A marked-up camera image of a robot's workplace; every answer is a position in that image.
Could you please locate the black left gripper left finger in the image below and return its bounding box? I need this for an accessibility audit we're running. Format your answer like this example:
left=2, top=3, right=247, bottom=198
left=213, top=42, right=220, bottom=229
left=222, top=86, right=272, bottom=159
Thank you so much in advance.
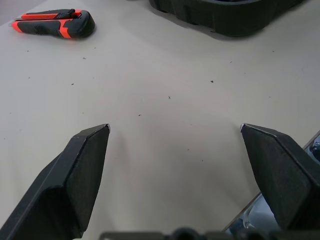
left=0, top=123, right=112, bottom=240

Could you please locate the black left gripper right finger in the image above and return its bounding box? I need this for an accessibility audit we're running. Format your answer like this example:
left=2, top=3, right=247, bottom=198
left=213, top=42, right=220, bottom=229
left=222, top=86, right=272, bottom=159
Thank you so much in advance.
left=239, top=123, right=320, bottom=231

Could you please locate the orange black utility knife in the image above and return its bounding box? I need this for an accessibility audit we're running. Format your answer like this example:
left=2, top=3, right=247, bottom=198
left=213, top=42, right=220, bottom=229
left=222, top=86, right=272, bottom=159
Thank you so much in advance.
left=11, top=8, right=96, bottom=40

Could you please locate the black tool case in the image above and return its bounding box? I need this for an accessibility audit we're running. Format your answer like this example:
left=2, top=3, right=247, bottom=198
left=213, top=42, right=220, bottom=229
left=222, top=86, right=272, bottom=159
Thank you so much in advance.
left=148, top=0, right=308, bottom=38

